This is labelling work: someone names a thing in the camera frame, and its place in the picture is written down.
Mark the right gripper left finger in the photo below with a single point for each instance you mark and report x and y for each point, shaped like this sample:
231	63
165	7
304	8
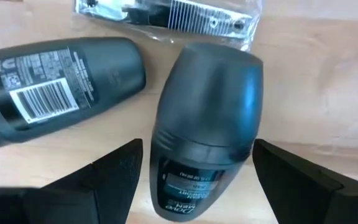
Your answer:
104	193

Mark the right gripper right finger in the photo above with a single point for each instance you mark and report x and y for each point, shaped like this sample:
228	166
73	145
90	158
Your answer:
306	196

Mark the dark grey roll-on deodorant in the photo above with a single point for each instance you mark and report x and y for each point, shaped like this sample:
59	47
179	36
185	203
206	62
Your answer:
210	102
104	71

